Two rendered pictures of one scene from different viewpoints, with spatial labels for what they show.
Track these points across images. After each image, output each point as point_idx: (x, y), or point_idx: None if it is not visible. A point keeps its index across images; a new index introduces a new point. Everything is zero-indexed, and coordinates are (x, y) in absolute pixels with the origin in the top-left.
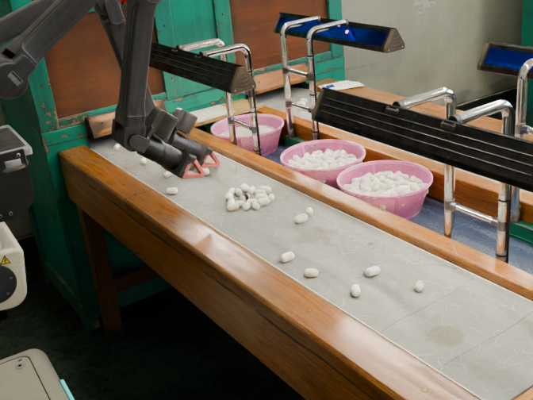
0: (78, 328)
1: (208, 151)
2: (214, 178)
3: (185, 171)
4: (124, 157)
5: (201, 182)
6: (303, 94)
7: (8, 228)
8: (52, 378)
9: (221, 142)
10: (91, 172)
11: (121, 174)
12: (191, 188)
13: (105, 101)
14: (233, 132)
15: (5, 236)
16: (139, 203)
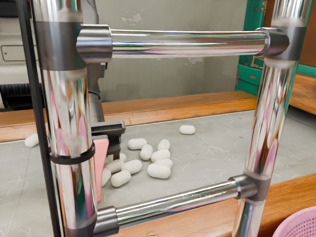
0: None
1: (48, 140)
2: (39, 192)
3: None
4: (225, 123)
5: (38, 173)
6: None
7: (38, 69)
8: None
9: (233, 215)
10: (155, 98)
11: (130, 109)
12: (28, 161)
13: (315, 58)
14: (236, 221)
15: (14, 66)
16: (11, 113)
